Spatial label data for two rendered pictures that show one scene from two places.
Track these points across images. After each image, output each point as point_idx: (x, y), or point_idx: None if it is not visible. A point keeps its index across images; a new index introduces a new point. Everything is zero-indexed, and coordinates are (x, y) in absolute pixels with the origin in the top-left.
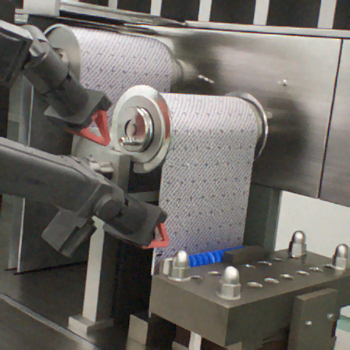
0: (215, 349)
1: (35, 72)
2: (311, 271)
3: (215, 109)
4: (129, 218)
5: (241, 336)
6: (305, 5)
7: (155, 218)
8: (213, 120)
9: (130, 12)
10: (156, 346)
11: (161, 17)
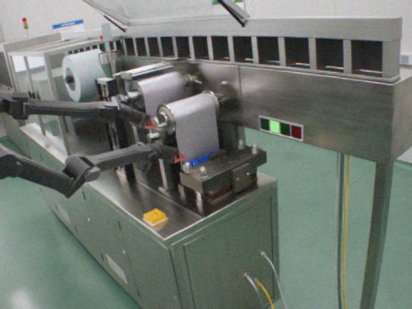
0: (205, 193)
1: (121, 115)
2: (242, 157)
3: (193, 104)
4: (165, 155)
5: (210, 189)
6: (228, 48)
7: (173, 153)
8: (193, 109)
9: (161, 65)
10: (188, 193)
11: (175, 62)
